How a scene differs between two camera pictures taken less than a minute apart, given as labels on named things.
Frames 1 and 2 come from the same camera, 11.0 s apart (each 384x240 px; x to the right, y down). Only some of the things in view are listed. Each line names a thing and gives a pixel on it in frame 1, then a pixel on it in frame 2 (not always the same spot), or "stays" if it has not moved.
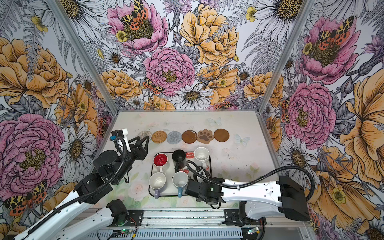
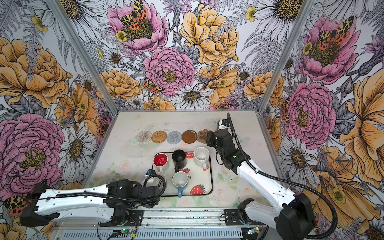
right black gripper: x=200 y=199 → x=210 y=138
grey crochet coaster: x=174 y=137 stays
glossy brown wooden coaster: x=189 y=136 stays
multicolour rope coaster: x=144 y=133 stays
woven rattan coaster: x=159 y=136 stays
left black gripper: x=140 y=152 → x=147 y=205
